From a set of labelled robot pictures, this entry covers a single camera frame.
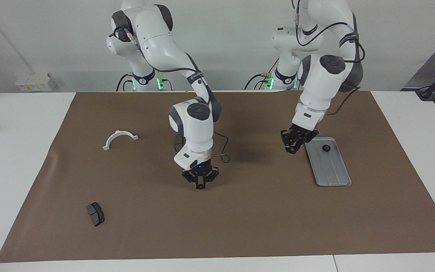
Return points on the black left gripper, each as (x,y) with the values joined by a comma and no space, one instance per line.
(304,133)

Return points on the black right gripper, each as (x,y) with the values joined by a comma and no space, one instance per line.
(201,169)

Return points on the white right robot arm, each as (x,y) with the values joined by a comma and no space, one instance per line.
(198,132)

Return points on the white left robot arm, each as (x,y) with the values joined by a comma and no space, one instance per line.
(321,87)

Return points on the silver metal tray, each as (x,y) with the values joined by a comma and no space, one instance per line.
(332,172)

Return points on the gray slim brake pad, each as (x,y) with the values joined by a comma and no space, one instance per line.
(178,142)

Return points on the brown paper mat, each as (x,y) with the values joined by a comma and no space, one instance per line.
(217,226)

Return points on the black grooved brake pad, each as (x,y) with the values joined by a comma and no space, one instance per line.
(96,214)

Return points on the white background box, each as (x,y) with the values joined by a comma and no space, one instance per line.
(32,81)

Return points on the white semicircular bracket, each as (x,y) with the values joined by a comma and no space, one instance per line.
(119,132)

